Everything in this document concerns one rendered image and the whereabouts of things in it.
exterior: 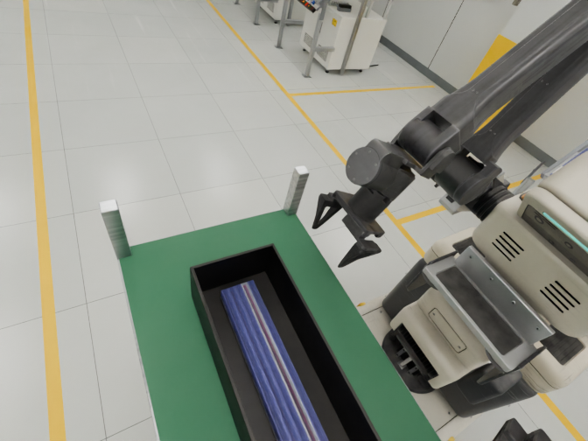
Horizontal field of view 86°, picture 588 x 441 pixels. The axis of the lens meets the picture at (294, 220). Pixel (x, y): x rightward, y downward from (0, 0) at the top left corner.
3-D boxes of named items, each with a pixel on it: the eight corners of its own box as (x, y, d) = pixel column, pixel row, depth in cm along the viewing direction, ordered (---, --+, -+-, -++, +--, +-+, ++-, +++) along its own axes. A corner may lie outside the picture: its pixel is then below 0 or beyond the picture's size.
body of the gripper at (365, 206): (360, 238, 53) (391, 207, 50) (328, 196, 58) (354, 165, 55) (379, 240, 58) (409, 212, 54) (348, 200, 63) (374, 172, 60)
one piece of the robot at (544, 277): (423, 282, 122) (531, 162, 74) (500, 379, 103) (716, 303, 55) (368, 310, 113) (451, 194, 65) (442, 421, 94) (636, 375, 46)
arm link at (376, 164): (459, 155, 48) (422, 122, 53) (431, 134, 40) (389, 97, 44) (402, 210, 54) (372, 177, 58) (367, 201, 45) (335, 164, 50)
